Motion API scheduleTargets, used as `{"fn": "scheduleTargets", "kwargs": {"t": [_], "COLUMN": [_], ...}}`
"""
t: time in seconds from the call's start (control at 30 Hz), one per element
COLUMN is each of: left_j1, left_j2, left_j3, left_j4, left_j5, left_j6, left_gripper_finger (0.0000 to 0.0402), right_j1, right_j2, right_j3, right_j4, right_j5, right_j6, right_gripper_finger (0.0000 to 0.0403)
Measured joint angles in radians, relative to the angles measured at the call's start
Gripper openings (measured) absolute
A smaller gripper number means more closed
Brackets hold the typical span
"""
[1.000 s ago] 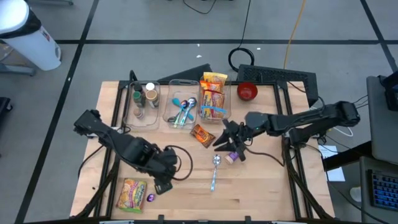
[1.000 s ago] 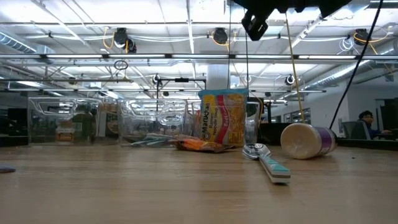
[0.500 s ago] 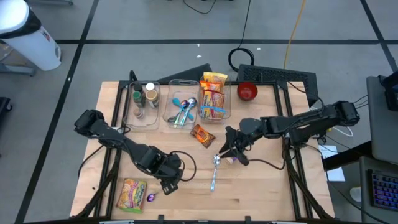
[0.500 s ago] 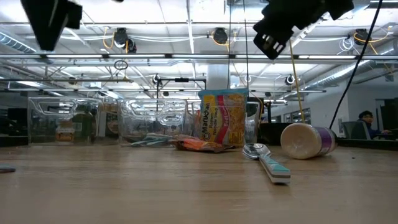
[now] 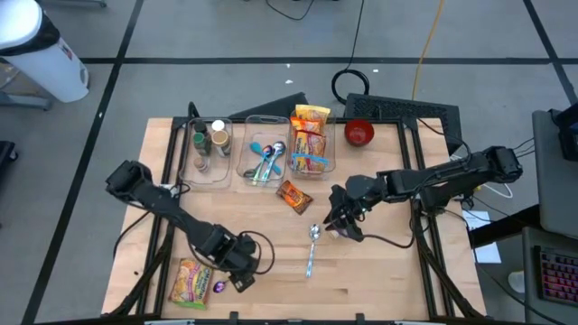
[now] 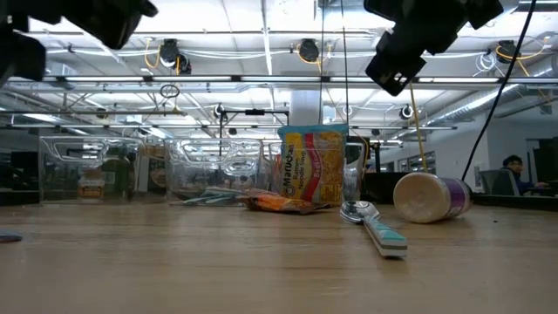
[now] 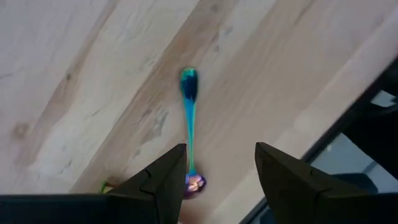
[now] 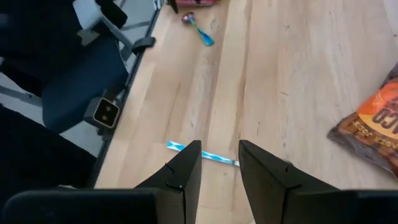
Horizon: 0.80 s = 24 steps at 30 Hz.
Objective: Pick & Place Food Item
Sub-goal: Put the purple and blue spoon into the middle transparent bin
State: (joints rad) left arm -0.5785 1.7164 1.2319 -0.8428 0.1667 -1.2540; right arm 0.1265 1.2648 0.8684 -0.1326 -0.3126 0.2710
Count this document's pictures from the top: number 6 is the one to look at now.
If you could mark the purple label spice jar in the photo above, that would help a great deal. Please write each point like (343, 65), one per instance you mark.
(429, 198)

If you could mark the clear plastic bin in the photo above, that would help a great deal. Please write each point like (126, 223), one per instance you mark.
(56, 174)
(355, 183)
(196, 174)

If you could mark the person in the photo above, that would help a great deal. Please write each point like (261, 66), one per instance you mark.
(516, 172)

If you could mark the grey chair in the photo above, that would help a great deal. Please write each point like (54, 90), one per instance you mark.
(497, 182)

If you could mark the dark background cabinet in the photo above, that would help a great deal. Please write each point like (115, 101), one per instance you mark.
(547, 161)

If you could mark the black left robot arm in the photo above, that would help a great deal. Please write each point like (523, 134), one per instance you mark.
(100, 17)

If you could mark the orange snack packet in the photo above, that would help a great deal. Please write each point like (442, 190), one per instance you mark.
(279, 202)

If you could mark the green spice jar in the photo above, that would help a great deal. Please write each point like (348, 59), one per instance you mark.
(117, 174)

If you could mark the blue ramen packet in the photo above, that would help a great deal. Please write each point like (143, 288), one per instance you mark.
(314, 165)

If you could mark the black background monitor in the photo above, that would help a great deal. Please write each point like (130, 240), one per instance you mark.
(24, 163)

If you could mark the white pillar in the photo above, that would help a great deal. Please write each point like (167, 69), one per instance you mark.
(305, 109)

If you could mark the silver ceiling duct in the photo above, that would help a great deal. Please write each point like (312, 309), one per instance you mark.
(479, 102)
(56, 76)

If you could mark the brown spice jar black lid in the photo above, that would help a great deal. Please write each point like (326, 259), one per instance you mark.
(91, 188)

